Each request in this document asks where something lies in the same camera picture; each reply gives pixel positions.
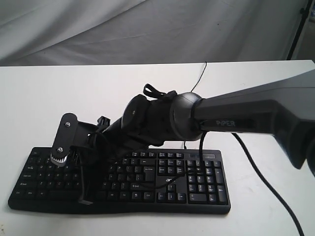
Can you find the black tripod stand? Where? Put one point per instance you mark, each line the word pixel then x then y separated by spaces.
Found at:
pixel 299 29

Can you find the black acer keyboard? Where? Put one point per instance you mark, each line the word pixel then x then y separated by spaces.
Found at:
pixel 153 180

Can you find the grey backdrop cloth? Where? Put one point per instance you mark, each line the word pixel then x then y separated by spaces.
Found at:
pixel 92 32

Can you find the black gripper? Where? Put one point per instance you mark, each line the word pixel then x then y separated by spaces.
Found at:
pixel 102 148

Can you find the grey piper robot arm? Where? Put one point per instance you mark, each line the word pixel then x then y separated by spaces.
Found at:
pixel 284 109

